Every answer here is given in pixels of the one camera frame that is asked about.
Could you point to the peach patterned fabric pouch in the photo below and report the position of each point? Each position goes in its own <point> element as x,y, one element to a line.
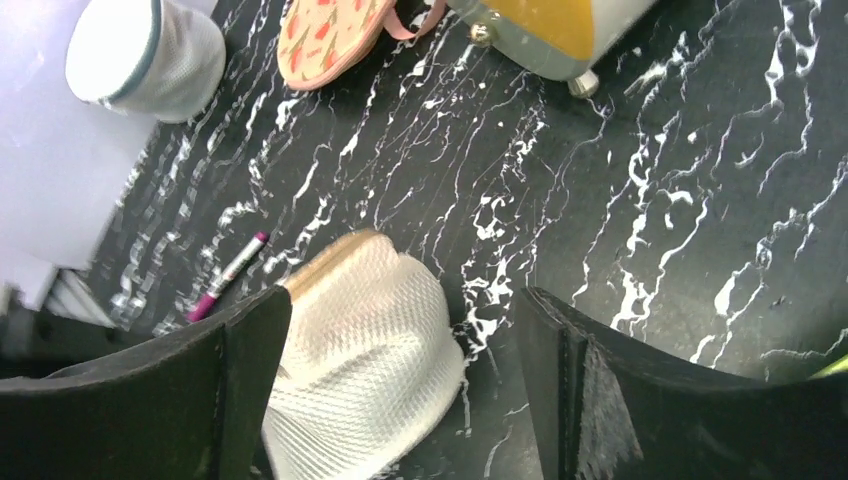
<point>320,40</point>

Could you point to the white mesh laundry bag grey trim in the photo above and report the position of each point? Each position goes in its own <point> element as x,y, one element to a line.
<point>149,56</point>

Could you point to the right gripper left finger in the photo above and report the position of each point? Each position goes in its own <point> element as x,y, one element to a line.
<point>82,401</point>

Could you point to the white mesh laundry bag beige zipper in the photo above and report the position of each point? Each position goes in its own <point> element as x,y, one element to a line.
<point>370,365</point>

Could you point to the round drawer cabinet orange yellow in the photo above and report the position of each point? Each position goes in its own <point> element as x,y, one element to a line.
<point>560,40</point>

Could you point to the green plastic basin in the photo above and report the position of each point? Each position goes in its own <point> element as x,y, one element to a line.
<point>839,366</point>

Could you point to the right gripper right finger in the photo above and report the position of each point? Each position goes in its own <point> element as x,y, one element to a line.
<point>605,405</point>

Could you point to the pink white marker pen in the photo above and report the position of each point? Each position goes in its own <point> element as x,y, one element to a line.
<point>228,274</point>

